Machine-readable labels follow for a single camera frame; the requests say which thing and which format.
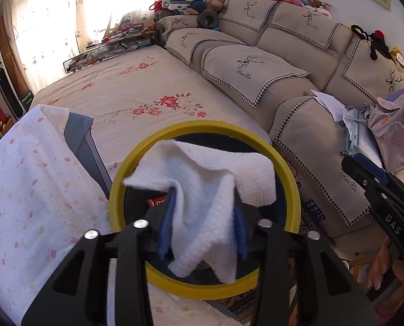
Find white cloth towel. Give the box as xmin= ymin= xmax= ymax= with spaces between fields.
xmin=123 ymin=140 xmax=276 ymax=284

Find red snack bag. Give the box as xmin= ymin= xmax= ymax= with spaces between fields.
xmin=147 ymin=196 xmax=167 ymax=208

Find yellow rimmed trash bin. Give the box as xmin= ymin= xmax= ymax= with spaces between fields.
xmin=109 ymin=120 xmax=300 ymax=299

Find person right hand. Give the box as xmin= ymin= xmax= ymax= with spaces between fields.
xmin=366 ymin=237 xmax=404 ymax=308

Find papers on sofa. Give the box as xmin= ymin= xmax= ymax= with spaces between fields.
xmin=312 ymin=90 xmax=383 ymax=168

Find grey backpack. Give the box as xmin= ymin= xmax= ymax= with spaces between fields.
xmin=367 ymin=89 xmax=404 ymax=174

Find black red plush toy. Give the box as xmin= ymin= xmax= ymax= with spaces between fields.
xmin=350 ymin=24 xmax=392 ymax=61

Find beige sofa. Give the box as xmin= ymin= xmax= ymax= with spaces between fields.
xmin=155 ymin=0 xmax=404 ymax=255

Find black tower fan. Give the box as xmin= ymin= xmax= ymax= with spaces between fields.
xmin=0 ymin=61 xmax=26 ymax=120

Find floral bed sheet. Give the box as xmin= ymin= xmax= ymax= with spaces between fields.
xmin=33 ymin=46 xmax=270 ymax=177

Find cluttered glass table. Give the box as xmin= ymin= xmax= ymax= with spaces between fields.
xmin=62 ymin=27 xmax=153 ymax=74

